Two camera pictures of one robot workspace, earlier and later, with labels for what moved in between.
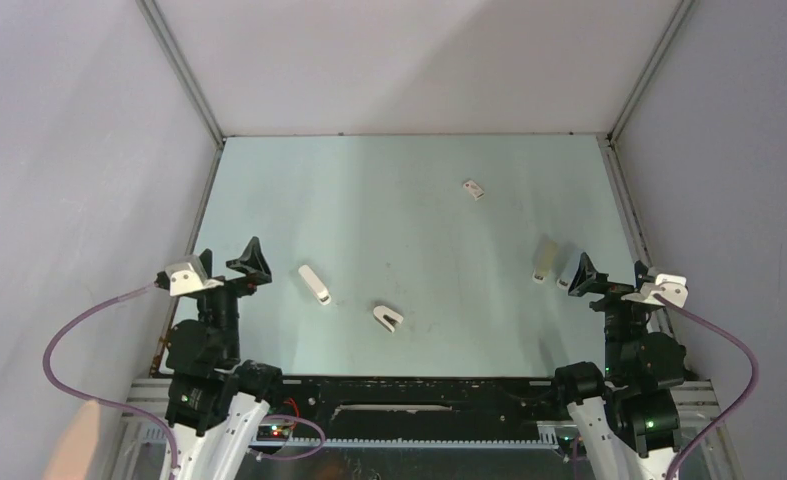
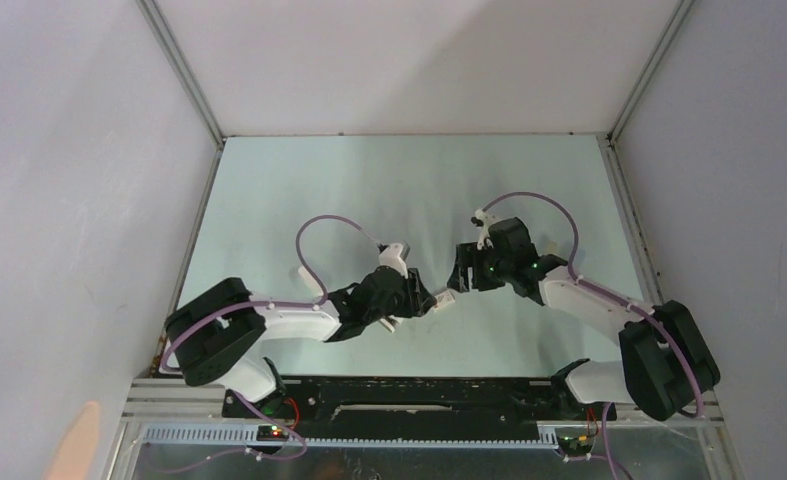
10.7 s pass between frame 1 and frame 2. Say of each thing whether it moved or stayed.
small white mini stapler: stayed
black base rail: stayed
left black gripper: moved
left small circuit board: stayed
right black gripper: moved
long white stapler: stayed
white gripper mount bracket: moved
